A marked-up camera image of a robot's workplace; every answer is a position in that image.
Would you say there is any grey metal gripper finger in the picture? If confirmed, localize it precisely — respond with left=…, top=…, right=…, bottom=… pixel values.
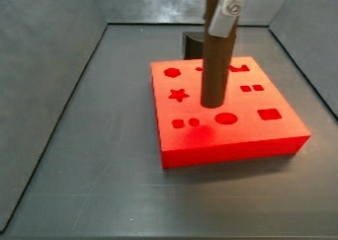
left=207, top=0, right=246, bottom=38

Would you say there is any brown oval peg rod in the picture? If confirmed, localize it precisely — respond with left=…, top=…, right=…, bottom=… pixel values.
left=200, top=0, right=238, bottom=109

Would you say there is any dark curved holder block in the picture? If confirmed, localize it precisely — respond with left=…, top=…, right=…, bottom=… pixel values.
left=182, top=32, right=203, bottom=59

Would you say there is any red shape-sorter block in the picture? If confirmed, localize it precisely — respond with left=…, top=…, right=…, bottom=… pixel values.
left=151, top=56, right=310, bottom=168

